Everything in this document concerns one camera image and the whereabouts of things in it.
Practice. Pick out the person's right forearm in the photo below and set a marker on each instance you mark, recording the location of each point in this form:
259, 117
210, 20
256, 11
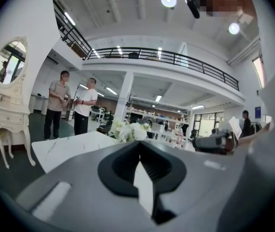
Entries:
253, 135

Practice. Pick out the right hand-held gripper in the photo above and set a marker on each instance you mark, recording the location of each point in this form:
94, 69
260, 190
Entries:
220, 141

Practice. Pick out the round ceiling lamp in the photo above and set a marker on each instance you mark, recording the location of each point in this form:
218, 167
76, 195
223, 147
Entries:
168, 0
234, 28

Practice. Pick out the black head-worn camera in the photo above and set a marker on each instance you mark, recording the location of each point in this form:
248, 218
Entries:
192, 7

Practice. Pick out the black metal railing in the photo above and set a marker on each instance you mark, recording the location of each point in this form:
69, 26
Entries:
203, 68

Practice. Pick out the white dressing table with mirror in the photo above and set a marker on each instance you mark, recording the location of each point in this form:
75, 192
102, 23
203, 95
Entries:
4, 117

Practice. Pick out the white storage shelving unit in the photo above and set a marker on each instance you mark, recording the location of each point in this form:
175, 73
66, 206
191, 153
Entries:
156, 122

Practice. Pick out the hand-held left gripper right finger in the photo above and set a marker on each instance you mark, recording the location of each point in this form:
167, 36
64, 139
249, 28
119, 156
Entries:
200, 190

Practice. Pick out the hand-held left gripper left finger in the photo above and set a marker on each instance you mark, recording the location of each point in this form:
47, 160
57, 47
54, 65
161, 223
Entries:
79, 197

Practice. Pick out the blue wall poster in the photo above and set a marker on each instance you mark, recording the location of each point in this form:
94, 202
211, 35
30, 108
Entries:
258, 112

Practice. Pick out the white marble table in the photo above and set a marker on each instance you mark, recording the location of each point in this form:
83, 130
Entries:
67, 149

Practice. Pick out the white flowers bunch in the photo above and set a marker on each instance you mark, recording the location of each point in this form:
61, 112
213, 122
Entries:
130, 132

